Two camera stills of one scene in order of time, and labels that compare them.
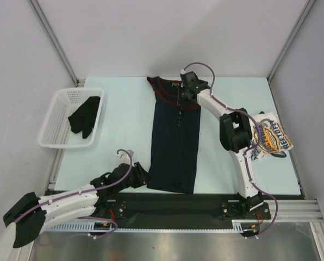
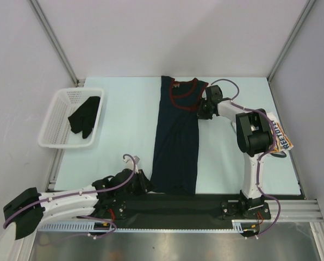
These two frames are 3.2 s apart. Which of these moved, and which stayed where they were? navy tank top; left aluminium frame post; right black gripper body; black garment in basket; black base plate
Moved: right black gripper body; navy tank top
Stayed: black garment in basket; left aluminium frame post; black base plate
